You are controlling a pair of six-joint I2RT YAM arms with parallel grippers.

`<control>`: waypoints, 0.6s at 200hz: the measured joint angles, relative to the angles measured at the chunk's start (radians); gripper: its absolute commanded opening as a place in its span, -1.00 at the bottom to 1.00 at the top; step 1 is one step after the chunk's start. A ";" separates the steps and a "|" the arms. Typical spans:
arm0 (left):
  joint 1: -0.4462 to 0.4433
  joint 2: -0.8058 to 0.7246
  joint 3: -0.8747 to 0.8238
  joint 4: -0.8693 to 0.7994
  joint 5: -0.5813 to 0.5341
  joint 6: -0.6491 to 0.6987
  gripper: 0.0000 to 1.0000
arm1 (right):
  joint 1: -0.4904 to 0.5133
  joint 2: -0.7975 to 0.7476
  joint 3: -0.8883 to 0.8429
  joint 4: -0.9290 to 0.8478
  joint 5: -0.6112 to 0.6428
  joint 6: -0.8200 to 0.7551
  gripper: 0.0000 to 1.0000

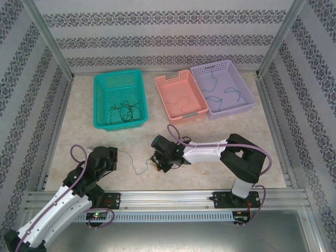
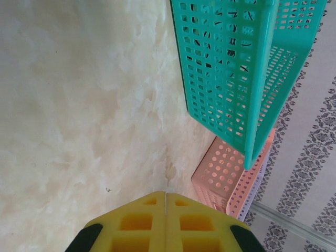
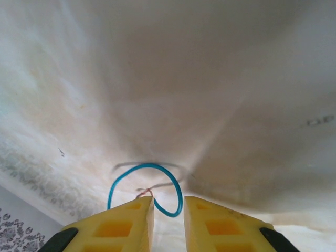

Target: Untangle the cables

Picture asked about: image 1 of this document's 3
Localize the thin black wire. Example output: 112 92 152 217
109 100 141 124
119 101 142 123

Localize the teal plastic basket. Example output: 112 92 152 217
93 68 149 132

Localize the left controller board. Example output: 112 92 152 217
86 212 109 221

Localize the controller board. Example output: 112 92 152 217
86 212 109 221
233 211 251 224

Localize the pink plastic basket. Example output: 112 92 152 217
154 69 209 125

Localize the grey metal front panel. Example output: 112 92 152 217
44 208 325 252

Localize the right controller board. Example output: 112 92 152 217
233 211 251 224

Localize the purple plastic basket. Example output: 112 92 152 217
189 59 257 121

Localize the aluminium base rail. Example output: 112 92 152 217
25 189 308 211

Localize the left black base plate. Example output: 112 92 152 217
78 193 121 210

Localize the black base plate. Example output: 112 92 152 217
78 193 121 210
213 191 262 209

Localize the white slotted cable duct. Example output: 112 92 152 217
76 212 234 223

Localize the left aluminium side rail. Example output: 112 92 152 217
36 76 76 192

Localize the aluminium side rail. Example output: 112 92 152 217
256 76 299 189
36 76 76 192

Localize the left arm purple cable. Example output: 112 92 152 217
14 144 116 252

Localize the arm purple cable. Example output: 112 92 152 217
14 144 116 252
167 124 272 226

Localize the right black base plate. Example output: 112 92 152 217
213 191 262 209

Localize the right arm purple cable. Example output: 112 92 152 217
167 124 272 226

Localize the right aluminium side rail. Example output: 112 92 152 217
256 76 299 189

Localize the left aluminium frame post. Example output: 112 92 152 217
22 0 76 79

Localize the aluminium frame post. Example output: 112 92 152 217
256 0 308 78
22 0 76 79

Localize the right aluminium frame post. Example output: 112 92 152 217
256 0 308 78

